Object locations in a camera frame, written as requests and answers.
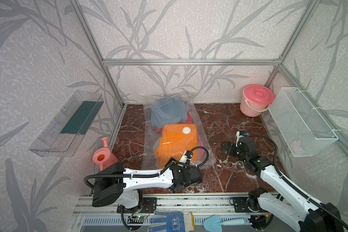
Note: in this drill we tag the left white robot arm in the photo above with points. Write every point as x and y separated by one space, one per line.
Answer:
122 186

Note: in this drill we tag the white wire mesh basket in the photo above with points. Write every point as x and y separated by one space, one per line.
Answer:
303 128

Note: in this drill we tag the orange trousers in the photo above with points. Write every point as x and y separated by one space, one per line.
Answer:
175 142

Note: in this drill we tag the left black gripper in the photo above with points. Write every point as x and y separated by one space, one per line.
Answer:
188 169

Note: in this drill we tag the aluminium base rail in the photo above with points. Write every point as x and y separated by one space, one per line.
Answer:
217 204

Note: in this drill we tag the aluminium frame crossbar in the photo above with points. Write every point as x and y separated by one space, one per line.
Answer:
193 62

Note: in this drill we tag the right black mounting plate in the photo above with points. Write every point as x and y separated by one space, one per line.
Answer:
246 205

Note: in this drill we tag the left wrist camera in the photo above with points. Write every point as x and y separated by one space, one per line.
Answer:
186 158

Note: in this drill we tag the light blue toy shovel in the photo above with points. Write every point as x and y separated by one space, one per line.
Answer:
214 224

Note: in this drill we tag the blue dotted work glove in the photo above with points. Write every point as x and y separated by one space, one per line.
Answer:
171 221

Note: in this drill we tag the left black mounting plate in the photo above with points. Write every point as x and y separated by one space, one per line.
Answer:
148 205

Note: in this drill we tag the pink lidded bucket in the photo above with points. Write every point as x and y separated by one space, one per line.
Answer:
255 100

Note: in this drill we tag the clear plastic vacuum bag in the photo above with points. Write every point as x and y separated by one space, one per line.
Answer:
170 142

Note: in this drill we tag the blue folded towel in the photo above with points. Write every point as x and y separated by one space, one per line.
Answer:
170 110

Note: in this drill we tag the pink watering can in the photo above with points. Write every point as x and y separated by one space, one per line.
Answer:
103 156

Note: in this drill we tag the white vacuum bag valve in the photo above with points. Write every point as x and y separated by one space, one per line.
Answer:
186 130

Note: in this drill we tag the clear plastic wall shelf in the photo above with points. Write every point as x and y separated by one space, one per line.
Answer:
64 134

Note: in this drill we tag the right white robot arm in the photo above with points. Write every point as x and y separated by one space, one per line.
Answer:
326 218

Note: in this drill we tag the pink garment in bag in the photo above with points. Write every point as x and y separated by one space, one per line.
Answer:
188 119

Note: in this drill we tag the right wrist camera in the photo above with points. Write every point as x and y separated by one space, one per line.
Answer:
240 134

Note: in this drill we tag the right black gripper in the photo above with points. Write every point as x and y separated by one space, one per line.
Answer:
232 145

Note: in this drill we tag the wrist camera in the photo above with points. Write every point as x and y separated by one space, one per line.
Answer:
240 134
186 158

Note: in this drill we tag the black mounting plate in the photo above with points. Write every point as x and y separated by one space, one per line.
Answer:
148 205
246 205

